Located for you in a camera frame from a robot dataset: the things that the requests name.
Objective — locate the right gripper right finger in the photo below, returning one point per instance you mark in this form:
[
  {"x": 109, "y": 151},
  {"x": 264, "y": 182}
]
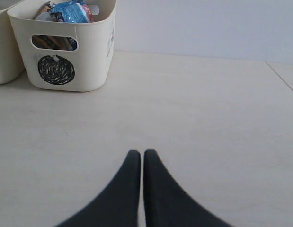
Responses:
[{"x": 166, "y": 204}]

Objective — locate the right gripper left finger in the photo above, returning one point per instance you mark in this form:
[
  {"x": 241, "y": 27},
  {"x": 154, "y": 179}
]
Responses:
[{"x": 117, "y": 205}]

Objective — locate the orange snack bag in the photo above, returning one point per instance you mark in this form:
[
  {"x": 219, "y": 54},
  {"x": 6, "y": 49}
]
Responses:
[{"x": 46, "y": 37}]

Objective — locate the blue instant noodle packet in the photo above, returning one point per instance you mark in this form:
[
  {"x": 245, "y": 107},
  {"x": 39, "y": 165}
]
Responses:
[{"x": 74, "y": 11}]

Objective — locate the right cream plastic bin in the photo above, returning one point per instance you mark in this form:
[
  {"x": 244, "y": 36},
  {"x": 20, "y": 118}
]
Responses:
[{"x": 64, "y": 56}]

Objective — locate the cream plastic bin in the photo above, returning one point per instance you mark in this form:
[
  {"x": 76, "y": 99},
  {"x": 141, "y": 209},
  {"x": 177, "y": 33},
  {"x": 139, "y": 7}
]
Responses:
[
  {"x": 64, "y": 56},
  {"x": 11, "y": 64}
]

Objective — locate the middle cream plastic bin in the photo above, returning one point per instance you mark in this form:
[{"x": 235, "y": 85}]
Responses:
[{"x": 11, "y": 64}]

